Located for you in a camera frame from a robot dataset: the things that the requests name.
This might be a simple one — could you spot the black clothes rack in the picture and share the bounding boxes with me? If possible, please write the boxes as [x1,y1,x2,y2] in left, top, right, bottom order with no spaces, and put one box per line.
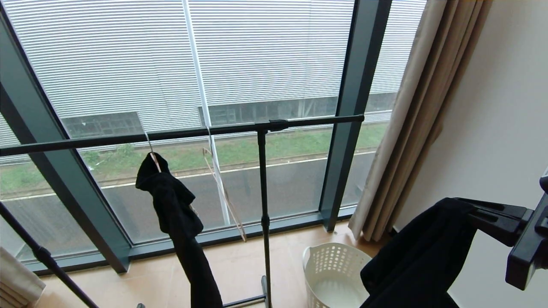
[0,114,365,308]

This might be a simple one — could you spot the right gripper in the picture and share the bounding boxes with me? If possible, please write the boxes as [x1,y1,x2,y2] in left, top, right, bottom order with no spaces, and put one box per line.
[453,192,548,292]

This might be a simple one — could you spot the beige curtain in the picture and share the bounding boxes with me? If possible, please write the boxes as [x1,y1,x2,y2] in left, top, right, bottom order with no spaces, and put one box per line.
[0,246,47,308]
[347,0,494,243]

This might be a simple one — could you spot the pink clothes hanger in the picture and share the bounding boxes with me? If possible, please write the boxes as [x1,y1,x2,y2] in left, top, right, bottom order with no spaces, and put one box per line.
[202,126,248,243]
[143,130,164,174]

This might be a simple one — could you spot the black garment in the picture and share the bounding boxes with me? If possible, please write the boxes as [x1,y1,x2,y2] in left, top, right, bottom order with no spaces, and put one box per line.
[359,197,478,308]

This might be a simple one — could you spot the window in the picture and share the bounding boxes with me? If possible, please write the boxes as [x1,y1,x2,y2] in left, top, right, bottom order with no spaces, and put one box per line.
[0,0,429,275]

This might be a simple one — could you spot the white laundry basket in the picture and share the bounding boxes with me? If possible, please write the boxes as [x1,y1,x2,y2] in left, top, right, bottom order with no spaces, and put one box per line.
[302,242,373,308]

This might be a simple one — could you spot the black shorts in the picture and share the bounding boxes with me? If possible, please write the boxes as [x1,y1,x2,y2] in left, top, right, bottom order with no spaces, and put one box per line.
[135,151,223,308]

